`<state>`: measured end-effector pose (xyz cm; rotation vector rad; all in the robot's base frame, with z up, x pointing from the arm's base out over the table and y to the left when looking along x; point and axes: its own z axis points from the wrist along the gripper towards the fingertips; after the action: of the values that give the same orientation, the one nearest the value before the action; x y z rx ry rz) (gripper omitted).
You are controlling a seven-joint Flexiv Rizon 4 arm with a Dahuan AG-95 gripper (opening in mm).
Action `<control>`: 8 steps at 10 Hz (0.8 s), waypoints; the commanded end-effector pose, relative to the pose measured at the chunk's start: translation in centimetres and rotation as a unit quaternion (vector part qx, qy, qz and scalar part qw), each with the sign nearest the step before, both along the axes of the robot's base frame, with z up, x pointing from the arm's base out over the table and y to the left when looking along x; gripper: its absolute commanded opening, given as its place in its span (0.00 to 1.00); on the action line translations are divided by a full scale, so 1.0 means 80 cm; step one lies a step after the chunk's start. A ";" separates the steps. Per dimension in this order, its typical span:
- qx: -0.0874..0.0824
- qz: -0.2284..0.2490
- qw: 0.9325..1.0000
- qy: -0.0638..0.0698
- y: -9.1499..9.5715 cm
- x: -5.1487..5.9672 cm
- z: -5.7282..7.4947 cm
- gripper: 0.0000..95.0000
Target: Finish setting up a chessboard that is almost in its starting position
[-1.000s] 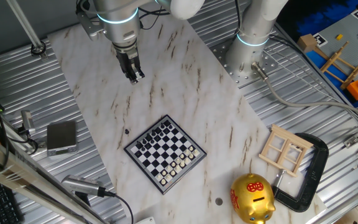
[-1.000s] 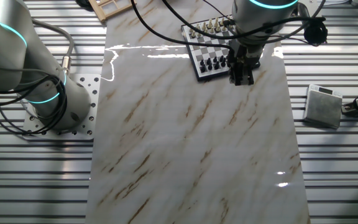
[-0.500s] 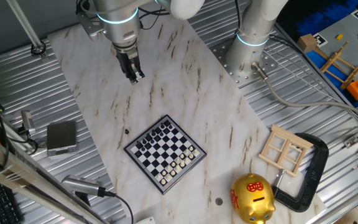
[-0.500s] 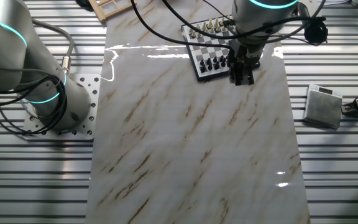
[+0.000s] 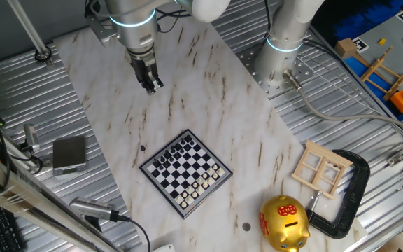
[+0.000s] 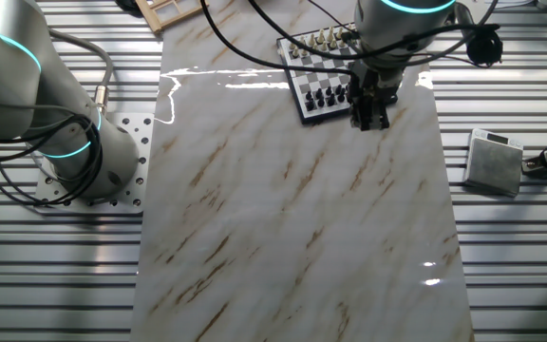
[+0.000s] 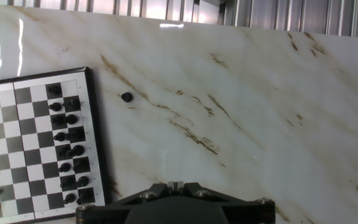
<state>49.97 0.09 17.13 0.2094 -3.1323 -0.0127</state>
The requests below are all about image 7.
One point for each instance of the white marble board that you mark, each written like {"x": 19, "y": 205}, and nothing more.
{"x": 228, "y": 109}

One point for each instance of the folding black white chessboard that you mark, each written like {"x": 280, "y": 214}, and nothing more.
{"x": 12, "y": 160}

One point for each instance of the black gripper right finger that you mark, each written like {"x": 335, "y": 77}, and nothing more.
{"x": 247, "y": 208}

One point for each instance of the black chess queen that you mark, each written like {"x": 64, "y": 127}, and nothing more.
{"x": 75, "y": 135}

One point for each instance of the black chess bishop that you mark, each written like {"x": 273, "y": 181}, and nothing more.
{"x": 81, "y": 165}
{"x": 71, "y": 119}

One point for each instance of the black chess pawn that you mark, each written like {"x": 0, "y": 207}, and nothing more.
{"x": 59, "y": 136}
{"x": 55, "y": 106}
{"x": 57, "y": 119}
{"x": 69, "y": 198}
{"x": 67, "y": 182}
{"x": 64, "y": 167}

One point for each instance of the black chess king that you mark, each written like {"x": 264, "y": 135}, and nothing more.
{"x": 77, "y": 151}

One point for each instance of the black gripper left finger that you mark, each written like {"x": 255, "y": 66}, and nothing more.
{"x": 110, "y": 207}

